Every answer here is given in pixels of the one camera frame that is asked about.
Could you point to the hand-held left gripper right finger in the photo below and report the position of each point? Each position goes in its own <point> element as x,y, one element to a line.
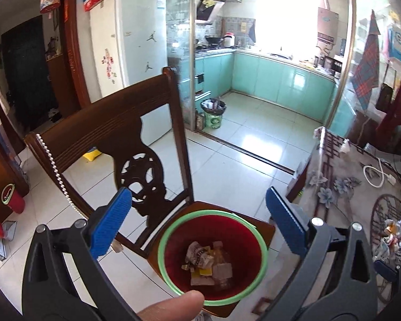
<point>287,222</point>

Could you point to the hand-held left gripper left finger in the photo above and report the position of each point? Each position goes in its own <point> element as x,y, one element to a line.
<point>110,222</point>

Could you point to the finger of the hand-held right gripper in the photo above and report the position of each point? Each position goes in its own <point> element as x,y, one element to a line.
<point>386,269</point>

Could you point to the clear plastic wrapper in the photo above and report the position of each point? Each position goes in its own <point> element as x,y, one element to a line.
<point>389,254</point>

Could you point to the brown snack wrapper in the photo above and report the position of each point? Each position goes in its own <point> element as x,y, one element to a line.
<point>392,239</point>

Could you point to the red bin with green rim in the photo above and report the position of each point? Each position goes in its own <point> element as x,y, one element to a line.
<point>247,237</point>

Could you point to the brown paper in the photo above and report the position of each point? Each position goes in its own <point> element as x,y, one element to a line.
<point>222,271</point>

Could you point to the white paper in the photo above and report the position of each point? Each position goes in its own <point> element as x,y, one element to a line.
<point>195,252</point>

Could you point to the yellow brown snack packet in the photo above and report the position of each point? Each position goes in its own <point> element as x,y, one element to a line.
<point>205,270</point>

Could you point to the person's left hand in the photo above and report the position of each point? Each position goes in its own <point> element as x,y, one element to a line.
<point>173,307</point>

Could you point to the yellow toy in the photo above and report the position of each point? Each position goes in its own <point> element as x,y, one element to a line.
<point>93,155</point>

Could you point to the white tissue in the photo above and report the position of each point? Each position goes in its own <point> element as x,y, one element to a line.
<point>345,145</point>

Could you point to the small red bucket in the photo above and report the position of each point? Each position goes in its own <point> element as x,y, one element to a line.
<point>15,202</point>

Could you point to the dark wooden chair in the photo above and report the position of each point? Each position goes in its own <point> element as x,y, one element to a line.
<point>103,120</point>

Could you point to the green waste bin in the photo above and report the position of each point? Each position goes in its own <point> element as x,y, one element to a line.
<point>214,120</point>

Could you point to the small bottle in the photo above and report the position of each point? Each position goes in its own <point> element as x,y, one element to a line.
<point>200,123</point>

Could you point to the teal lower kitchen cabinets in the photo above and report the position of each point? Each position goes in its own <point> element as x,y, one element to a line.
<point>270,77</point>

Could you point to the dark red apron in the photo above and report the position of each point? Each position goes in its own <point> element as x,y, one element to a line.
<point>396,113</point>

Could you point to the brown bag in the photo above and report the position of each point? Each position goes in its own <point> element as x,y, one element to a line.
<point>384,97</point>

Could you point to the black countertop appliance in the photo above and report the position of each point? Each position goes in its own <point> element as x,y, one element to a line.
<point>332,67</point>

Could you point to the dark entrance door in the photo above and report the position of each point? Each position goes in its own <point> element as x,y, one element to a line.
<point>25,73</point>

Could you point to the plaid towel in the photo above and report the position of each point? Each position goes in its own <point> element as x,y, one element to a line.
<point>366,67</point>

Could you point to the white refrigerator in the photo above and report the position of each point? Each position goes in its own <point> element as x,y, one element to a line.
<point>130,40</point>

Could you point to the white jar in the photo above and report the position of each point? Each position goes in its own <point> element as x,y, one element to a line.
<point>229,40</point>

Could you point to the blue dish cloth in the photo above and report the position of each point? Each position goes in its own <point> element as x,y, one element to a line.
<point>252,34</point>

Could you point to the black wok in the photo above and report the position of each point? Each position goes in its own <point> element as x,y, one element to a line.
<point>214,40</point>

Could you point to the gas water heater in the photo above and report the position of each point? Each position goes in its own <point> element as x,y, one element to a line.
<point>328,25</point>

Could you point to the blue white tissue holder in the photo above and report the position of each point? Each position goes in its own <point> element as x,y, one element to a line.
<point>396,45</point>

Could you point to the frosted glass sliding door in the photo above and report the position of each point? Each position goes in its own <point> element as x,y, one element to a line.
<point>182,23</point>
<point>361,0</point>

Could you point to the kitchen window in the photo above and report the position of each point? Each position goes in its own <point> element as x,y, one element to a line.
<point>287,10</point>

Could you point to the range hood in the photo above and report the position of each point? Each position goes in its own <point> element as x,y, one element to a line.
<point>209,8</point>

